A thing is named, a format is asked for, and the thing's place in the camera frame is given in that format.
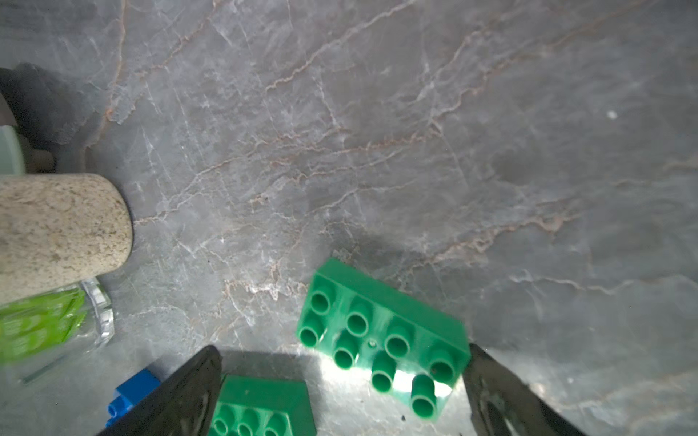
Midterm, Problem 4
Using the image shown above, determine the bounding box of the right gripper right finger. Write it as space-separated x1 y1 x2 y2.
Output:
463 343 584 436

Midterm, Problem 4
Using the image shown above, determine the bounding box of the beige speckled cup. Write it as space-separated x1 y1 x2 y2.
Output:
1 174 134 304

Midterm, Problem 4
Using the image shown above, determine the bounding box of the dark green long lego brick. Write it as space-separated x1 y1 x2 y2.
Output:
296 258 471 421

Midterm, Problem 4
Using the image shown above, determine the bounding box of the small blue lego brick rear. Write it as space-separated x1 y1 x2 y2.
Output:
105 368 161 428

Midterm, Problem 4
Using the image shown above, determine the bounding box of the clear glass with green packets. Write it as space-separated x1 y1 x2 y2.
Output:
1 278 116 387

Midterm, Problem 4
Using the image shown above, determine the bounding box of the mint green toaster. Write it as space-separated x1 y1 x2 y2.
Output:
0 125 27 175

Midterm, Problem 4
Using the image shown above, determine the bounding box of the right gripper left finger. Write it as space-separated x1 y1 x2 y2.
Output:
101 345 222 435

